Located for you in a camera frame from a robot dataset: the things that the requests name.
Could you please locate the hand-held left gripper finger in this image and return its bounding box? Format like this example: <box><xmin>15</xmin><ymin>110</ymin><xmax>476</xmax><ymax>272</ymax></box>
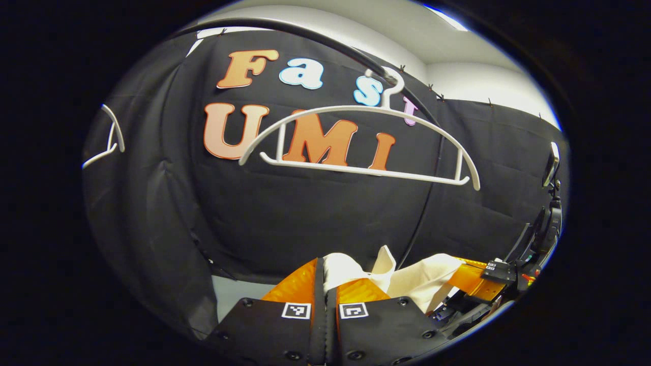
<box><xmin>206</xmin><ymin>258</ymin><xmax>326</xmax><ymax>366</ymax></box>
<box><xmin>325</xmin><ymin>277</ymin><xmax>451</xmax><ymax>366</ymax></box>

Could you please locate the cream button shirt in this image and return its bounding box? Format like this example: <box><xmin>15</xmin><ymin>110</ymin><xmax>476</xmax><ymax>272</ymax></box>
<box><xmin>323</xmin><ymin>246</ymin><xmax>464</xmax><ymax>313</ymax></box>

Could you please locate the white plastic hanger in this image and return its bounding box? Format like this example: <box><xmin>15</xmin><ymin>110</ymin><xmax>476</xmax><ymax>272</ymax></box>
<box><xmin>81</xmin><ymin>104</ymin><xmax>126</xmax><ymax>170</ymax></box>
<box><xmin>238</xmin><ymin>66</ymin><xmax>481</xmax><ymax>191</ymax></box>

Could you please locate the black backdrop cloth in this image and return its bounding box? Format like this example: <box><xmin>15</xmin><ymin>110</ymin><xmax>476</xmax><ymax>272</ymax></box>
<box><xmin>81</xmin><ymin>28</ymin><xmax>570</xmax><ymax>341</ymax></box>

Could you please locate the ceiling light panel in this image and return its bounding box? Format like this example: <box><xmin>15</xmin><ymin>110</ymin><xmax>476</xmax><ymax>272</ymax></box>
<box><xmin>425</xmin><ymin>5</ymin><xmax>469</xmax><ymax>32</ymax></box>

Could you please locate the black clothes rail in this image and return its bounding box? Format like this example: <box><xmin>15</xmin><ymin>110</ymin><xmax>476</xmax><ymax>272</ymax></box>
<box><xmin>170</xmin><ymin>18</ymin><xmax>446</xmax><ymax>270</ymax></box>

